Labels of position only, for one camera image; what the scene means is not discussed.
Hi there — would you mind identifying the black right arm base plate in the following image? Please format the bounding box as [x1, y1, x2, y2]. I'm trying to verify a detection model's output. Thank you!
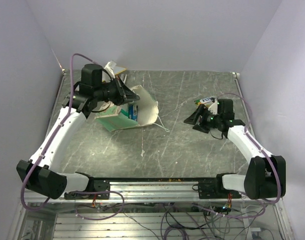
[192, 180, 242, 200]

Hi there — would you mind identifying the green snack packet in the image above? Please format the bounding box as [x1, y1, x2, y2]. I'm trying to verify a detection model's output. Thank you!
[194, 96, 216, 107]

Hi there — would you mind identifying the teal Fox's snack packet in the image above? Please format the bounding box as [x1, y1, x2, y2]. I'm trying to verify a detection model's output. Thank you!
[128, 104, 138, 122]

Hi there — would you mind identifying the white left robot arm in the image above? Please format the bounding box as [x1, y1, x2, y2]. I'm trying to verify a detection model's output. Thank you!
[16, 63, 140, 199]

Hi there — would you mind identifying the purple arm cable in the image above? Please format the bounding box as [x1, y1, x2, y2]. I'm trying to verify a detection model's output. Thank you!
[19, 52, 98, 211]
[212, 92, 281, 220]

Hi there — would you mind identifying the aluminium front frame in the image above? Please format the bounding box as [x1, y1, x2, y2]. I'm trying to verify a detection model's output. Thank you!
[19, 180, 284, 203]

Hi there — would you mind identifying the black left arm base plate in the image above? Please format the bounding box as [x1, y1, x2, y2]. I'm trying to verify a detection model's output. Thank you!
[64, 177, 111, 200]

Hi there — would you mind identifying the yellow-edged board on stand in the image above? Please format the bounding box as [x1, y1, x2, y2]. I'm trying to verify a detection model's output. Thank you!
[113, 66, 128, 84]

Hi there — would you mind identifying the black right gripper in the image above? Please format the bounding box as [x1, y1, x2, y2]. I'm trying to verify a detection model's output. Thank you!
[184, 104, 222, 133]

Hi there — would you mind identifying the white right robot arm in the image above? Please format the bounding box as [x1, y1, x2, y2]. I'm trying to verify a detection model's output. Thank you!
[184, 97, 286, 200]

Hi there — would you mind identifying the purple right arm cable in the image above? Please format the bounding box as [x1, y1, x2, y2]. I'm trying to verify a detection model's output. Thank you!
[212, 92, 281, 220]

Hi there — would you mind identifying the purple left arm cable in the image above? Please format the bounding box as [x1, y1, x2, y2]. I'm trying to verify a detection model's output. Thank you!
[19, 52, 98, 211]

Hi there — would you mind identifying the green printed paper bag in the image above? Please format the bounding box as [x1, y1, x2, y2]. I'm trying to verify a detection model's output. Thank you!
[95, 85, 160, 132]

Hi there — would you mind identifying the aluminium rail at table edge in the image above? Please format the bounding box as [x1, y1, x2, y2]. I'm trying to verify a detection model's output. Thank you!
[232, 72, 251, 125]

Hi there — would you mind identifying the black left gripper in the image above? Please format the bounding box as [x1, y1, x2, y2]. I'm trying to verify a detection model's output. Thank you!
[94, 74, 141, 106]

